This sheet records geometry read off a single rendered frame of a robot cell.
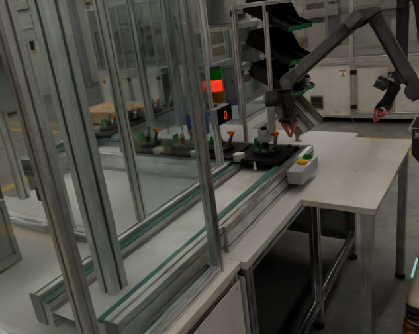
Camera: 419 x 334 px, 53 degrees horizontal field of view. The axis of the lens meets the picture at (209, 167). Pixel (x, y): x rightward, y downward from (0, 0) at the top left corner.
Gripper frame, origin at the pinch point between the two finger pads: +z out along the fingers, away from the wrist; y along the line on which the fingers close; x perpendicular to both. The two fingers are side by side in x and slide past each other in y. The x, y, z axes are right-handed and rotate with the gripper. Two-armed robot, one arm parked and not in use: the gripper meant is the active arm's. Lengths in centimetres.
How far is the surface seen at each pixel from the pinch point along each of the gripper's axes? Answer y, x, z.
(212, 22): -106, -97, -52
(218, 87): 20.7, -22.7, -27.6
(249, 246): 67, 9, 19
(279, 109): -21.5, -13.7, -6.9
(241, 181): 26.5, -14.0, 13.5
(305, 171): 15.7, 11.9, 11.1
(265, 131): 2.6, -11.3, -2.5
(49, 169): 133, 7, -36
